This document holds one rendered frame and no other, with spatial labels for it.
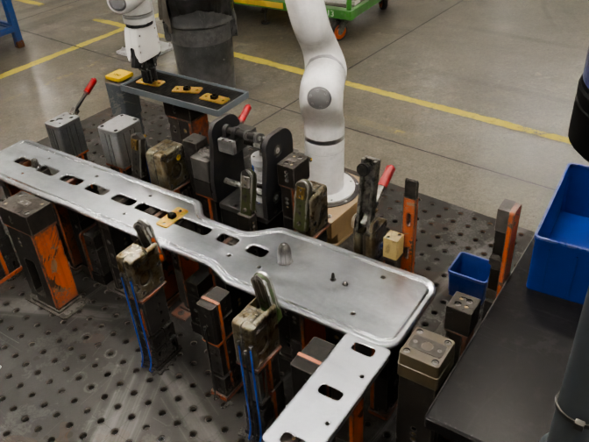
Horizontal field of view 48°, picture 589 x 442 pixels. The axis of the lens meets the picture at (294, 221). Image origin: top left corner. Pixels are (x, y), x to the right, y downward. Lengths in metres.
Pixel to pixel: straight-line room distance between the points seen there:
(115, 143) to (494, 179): 2.33
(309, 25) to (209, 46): 2.73
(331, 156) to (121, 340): 0.78
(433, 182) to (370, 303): 2.31
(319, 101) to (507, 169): 2.16
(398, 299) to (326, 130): 0.68
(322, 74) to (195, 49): 2.75
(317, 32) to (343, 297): 0.75
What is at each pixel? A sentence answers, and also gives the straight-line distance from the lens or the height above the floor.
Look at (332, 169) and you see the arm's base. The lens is 1.98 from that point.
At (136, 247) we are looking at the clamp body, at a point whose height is 1.04.
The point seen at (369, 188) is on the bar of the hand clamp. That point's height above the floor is 1.15.
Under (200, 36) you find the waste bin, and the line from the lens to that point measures 4.45.
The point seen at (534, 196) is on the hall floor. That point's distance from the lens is 3.62.
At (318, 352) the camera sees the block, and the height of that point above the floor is 0.98.
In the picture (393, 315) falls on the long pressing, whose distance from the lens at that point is 1.35.
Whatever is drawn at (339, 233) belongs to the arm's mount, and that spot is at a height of 0.74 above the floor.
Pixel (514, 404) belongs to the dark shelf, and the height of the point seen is 1.03.
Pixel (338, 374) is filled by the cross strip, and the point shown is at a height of 1.00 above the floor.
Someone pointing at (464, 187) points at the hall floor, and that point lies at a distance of 3.62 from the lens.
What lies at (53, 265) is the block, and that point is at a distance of 1.87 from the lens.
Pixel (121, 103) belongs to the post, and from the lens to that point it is 2.12.
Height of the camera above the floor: 1.93
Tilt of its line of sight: 35 degrees down
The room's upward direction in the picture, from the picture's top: 4 degrees counter-clockwise
